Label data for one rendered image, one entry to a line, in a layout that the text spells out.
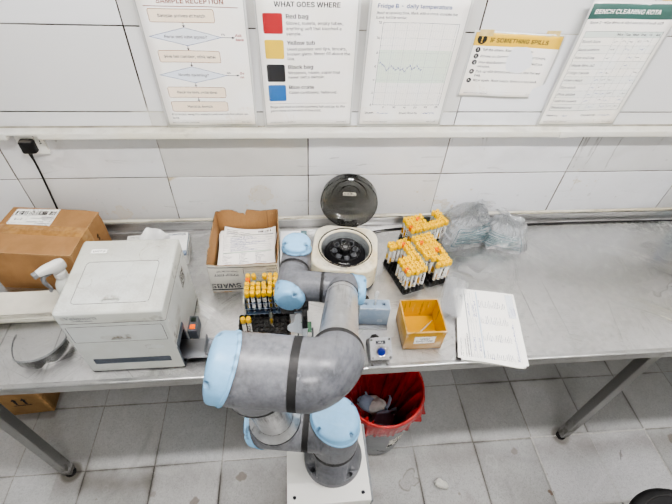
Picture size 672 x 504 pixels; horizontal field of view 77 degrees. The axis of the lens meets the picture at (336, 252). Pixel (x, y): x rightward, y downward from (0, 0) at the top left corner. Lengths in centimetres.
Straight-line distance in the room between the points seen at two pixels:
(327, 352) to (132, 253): 86
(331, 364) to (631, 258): 168
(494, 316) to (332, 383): 105
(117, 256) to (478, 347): 116
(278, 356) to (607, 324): 139
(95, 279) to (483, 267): 135
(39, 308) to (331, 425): 109
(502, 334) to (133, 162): 142
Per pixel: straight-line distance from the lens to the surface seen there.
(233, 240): 168
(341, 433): 103
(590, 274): 196
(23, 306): 177
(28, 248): 173
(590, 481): 253
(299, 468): 124
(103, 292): 131
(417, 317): 153
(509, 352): 155
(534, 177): 193
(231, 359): 65
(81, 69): 158
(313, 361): 64
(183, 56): 145
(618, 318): 186
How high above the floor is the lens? 210
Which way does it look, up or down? 46 degrees down
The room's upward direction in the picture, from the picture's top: 4 degrees clockwise
